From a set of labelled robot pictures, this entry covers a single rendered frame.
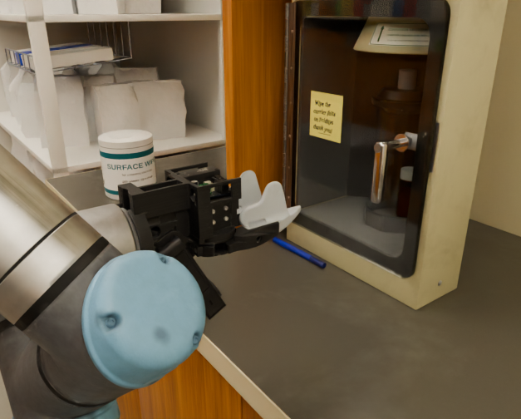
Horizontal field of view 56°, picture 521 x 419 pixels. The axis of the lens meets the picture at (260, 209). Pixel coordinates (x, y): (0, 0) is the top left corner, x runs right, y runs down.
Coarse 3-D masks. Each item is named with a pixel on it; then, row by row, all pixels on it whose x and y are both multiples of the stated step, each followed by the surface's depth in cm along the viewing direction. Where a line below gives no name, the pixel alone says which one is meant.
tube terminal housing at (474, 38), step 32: (448, 0) 61; (480, 0) 62; (448, 32) 61; (480, 32) 64; (448, 64) 62; (480, 64) 66; (448, 96) 64; (480, 96) 68; (448, 128) 66; (480, 128) 71; (448, 160) 69; (448, 192) 71; (288, 224) 98; (448, 224) 74; (320, 256) 92; (352, 256) 85; (448, 256) 77; (384, 288) 81; (416, 288) 75; (448, 288) 80
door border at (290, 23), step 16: (288, 16) 83; (288, 32) 84; (288, 48) 85; (288, 64) 85; (288, 80) 86; (288, 96) 87; (288, 112) 88; (288, 128) 89; (288, 144) 91; (288, 160) 92; (288, 176) 93; (288, 192) 94
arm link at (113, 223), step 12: (84, 216) 44; (96, 216) 44; (108, 216) 45; (120, 216) 45; (96, 228) 43; (108, 228) 44; (120, 228) 44; (132, 228) 45; (108, 240) 43; (120, 240) 44; (132, 240) 45; (120, 252) 44
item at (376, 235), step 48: (336, 0) 74; (384, 0) 67; (432, 0) 61; (336, 48) 76; (384, 48) 68; (432, 48) 62; (384, 96) 70; (432, 96) 64; (336, 144) 80; (432, 144) 66; (336, 192) 83; (336, 240) 86; (384, 240) 77
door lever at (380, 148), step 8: (400, 136) 69; (376, 144) 67; (384, 144) 66; (392, 144) 68; (400, 144) 68; (408, 144) 68; (376, 152) 67; (384, 152) 67; (376, 160) 68; (384, 160) 67; (376, 168) 68; (384, 168) 68; (376, 176) 68; (384, 176) 68; (376, 184) 69; (384, 184) 69; (376, 192) 69; (384, 192) 69; (376, 200) 69
